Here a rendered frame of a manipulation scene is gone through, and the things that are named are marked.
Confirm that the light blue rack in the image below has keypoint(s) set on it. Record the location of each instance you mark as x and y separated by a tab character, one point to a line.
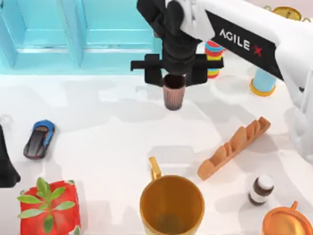
49	36

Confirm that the long brown bread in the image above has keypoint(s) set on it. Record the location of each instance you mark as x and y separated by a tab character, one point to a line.
232	149

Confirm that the stack of coloured rings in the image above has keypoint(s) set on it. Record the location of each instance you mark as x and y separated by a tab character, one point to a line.
213	52

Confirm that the brown ribbed cup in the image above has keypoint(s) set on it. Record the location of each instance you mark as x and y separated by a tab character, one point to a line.
173	95

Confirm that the red plant pot with plant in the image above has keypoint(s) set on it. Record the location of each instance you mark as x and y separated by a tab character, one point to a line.
63	215

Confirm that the blue cup with yellow base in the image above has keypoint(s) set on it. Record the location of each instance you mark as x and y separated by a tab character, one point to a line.
262	83

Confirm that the blue and black toy car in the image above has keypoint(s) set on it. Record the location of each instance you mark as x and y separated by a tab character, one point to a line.
39	140

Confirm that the brown bottle with white cap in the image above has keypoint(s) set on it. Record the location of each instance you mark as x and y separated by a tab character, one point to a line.
260	191

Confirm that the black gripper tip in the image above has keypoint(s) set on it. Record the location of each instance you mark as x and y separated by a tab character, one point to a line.
6	166

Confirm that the large gold mug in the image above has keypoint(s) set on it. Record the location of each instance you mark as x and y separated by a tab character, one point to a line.
171	193

